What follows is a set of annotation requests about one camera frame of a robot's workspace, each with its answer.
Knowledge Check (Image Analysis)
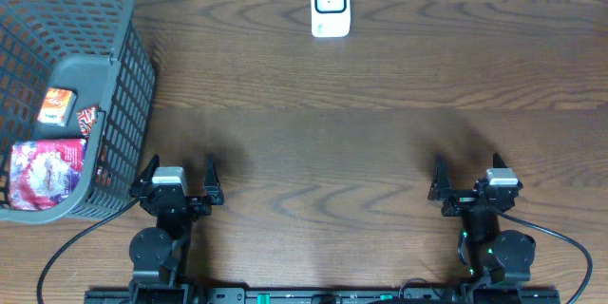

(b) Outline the small orange snack packet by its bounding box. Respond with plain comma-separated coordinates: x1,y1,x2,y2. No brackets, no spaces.
37,87,77,126

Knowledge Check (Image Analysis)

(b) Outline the red purple snack bag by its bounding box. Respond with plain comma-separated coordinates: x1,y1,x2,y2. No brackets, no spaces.
9,139,86,211

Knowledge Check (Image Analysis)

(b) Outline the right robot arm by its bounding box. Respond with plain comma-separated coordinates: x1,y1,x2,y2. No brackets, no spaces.
427,154,536,303

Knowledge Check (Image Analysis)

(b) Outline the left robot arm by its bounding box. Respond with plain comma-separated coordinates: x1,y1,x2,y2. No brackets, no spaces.
126,156,224,304

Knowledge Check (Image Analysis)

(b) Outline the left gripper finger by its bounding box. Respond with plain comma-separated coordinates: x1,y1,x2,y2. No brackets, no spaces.
203,154,220,195
141,154,160,183

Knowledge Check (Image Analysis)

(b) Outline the red orange patterned snack packet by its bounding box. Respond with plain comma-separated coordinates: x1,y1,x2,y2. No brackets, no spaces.
77,105,99,138

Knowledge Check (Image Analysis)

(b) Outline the gray plastic mesh basket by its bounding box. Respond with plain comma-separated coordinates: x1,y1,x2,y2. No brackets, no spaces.
1,0,156,224

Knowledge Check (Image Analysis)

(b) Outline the white barcode scanner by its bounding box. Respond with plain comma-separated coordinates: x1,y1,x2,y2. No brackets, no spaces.
311,0,352,38

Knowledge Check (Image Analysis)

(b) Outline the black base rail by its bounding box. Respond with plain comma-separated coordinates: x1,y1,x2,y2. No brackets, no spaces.
84,287,561,304

